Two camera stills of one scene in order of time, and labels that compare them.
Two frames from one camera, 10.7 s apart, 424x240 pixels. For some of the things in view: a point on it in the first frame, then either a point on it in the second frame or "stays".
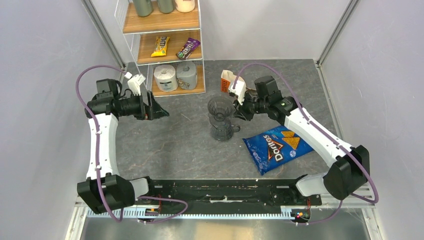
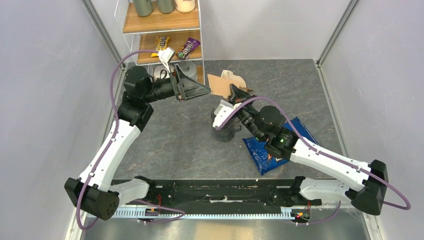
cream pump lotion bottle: (185, 6) stays
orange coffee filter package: (227, 77) → (221, 86)
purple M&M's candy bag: (191, 45) stays
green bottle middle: (165, 6) stays
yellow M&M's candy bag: (160, 47) stays
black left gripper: (154, 111) → (185, 88)
